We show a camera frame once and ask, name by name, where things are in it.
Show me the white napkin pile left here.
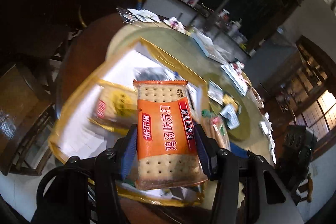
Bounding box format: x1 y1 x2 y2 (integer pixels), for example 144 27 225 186
127 9 161 23

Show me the white spray bottle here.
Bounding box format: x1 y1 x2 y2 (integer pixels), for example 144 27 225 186
218 9 230 20

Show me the yellow-wrapped cracker stack pack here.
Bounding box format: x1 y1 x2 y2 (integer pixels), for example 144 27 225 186
89 80 137 136

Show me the white food tray far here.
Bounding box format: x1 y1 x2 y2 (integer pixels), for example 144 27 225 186
191 31 228 65

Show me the white landscape-print snack bag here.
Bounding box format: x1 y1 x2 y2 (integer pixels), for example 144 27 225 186
207 79 224 106

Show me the golden lazy susan turntable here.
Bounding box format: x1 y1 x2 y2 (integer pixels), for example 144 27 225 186
202 73 251 141

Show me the white tumbler with straw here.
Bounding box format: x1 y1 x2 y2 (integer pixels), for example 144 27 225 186
227 19 242 37

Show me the silver white-text snack packet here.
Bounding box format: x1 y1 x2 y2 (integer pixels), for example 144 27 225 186
219 104 240 130

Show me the white tissues right edge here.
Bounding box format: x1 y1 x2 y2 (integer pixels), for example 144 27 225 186
259 113 277 164

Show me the bowl with food scraps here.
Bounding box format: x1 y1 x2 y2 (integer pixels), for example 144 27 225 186
248 86 264 109

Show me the clear plastic wrapper on table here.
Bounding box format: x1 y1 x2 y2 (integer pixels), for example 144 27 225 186
117 7 139 24

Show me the crumpled tissue with spoon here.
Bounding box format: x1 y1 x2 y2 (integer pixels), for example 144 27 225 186
163 17 186 34

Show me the wooden chair right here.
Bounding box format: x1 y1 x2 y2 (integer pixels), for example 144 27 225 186
293 173 313 205

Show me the dark wooden side chair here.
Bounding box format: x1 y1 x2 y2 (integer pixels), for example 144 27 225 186
1 65 56 176

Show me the white flat box right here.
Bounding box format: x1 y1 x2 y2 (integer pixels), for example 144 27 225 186
221 64 248 97

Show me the grey refrigerator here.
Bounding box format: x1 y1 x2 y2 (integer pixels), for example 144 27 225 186
244 40 301 97

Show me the yellow-taped white cardboard tray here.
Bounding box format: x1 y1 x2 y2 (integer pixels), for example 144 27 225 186
49 38 209 207

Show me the small white red-label bottle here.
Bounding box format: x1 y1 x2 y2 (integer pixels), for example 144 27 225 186
189 0 199 7

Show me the yellow biscuit packet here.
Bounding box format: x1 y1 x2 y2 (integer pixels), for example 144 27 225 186
223 93 242 114

